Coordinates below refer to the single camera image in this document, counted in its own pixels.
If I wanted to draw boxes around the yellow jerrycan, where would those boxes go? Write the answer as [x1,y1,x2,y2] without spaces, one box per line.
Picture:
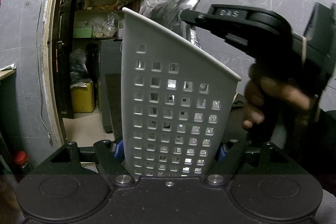
[71,81,95,113]

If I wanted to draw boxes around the grey metal cabinet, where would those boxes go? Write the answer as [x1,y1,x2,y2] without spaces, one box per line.
[96,39,124,133]

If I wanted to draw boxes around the worn pale door frame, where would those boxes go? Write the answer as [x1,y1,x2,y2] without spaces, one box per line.
[41,0,181,147]

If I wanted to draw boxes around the dark filled plastic bag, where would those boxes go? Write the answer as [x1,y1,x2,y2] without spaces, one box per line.
[139,0,184,33]

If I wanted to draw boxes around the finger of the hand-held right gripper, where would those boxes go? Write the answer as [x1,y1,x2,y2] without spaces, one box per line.
[181,4,253,53]

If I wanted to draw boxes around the white power cable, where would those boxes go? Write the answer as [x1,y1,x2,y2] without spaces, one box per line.
[37,0,51,146]

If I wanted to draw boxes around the person's right hand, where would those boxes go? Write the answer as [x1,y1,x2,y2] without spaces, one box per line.
[241,63,315,130]

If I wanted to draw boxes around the colourful snack packets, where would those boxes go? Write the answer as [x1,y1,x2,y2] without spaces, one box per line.
[87,0,124,11]

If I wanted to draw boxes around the red-lid jar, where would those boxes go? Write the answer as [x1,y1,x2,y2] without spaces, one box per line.
[14,151,32,175]

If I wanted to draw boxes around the dark wooden door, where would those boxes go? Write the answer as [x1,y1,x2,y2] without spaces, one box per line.
[51,0,88,119]

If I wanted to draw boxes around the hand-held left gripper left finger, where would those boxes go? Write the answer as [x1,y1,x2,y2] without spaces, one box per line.
[29,139,135,187]

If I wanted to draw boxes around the black plastic bag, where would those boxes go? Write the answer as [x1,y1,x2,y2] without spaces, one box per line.
[70,49,93,86]

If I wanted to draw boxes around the green box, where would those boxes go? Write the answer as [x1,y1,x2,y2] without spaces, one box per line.
[73,28,93,39]

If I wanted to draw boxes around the clear bagged food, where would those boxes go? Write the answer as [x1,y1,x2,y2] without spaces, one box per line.
[92,13,124,38]

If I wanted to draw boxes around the white perforated plastic basket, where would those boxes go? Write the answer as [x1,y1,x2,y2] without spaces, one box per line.
[120,7,242,178]

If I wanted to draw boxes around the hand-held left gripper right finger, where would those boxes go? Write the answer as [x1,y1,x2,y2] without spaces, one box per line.
[202,139,313,187]

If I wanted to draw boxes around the white tube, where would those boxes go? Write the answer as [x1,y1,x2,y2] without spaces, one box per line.
[0,63,17,73]

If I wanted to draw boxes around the large metal spoon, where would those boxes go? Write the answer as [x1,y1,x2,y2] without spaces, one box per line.
[178,0,203,49]

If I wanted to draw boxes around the wooden side shelf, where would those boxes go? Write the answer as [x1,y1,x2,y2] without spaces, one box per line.
[0,69,16,83]

